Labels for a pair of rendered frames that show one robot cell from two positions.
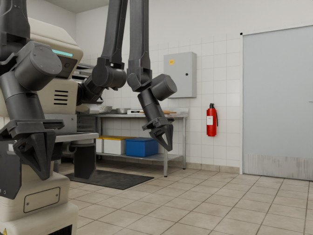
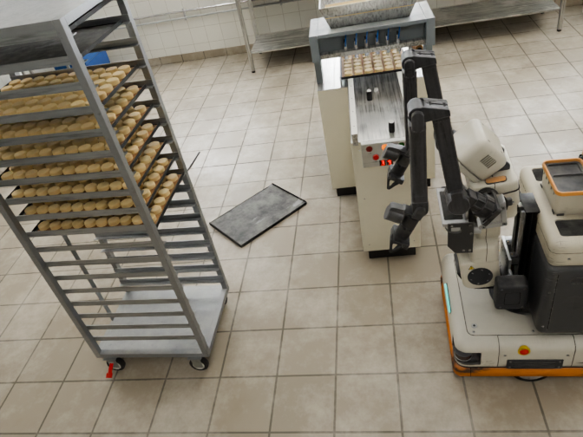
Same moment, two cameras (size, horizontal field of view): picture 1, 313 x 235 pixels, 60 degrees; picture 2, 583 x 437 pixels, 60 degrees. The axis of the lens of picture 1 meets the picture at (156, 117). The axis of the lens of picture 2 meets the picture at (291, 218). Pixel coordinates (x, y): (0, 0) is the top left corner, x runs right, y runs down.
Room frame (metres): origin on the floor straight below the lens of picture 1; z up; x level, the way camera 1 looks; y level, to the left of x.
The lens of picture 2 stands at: (2.14, -0.83, 2.16)
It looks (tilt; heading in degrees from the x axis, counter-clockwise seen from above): 37 degrees down; 162
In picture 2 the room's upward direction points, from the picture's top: 13 degrees counter-clockwise
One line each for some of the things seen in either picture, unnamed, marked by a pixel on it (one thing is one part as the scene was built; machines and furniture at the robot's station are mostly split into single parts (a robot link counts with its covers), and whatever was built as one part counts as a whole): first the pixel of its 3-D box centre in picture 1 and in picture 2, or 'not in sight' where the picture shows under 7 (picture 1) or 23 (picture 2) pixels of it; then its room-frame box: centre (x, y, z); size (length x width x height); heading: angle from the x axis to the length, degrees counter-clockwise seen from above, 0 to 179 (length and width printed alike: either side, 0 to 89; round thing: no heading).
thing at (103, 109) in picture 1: (101, 110); not in sight; (4.80, 0.97, 0.95); 0.39 x 0.39 x 0.14
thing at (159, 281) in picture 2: not in sight; (169, 281); (-0.19, -0.89, 0.24); 0.64 x 0.03 x 0.03; 58
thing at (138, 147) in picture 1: (142, 146); not in sight; (4.38, 0.23, 0.36); 0.46 x 0.38 x 0.26; 151
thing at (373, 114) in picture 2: not in sight; (383, 166); (-0.12, 0.53, 0.45); 0.70 x 0.34 x 0.90; 151
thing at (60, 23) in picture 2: not in sight; (150, 227); (0.33, -0.86, 0.97); 0.03 x 0.03 x 1.70; 58
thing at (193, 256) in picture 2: not in sight; (159, 257); (-0.19, -0.89, 0.42); 0.64 x 0.03 x 0.03; 58
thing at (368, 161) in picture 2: not in sight; (385, 152); (0.20, 0.35, 0.77); 0.24 x 0.04 x 0.14; 61
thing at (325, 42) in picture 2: not in sight; (370, 46); (-0.56, 0.77, 1.01); 0.72 x 0.33 x 0.34; 61
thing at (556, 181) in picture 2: not in sight; (567, 186); (1.02, 0.66, 0.87); 0.23 x 0.15 x 0.11; 148
